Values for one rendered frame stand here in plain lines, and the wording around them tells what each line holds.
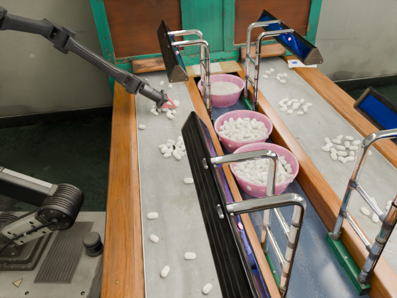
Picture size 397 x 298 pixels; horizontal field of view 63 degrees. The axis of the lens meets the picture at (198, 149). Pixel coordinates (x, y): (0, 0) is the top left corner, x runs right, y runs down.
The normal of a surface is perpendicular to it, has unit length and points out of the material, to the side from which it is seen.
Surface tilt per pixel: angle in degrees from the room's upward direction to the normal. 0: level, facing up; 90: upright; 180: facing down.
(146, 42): 90
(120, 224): 0
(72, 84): 90
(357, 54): 90
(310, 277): 0
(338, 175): 0
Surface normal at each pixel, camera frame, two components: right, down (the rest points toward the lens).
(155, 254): -0.05, -0.79
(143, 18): 0.18, 0.59
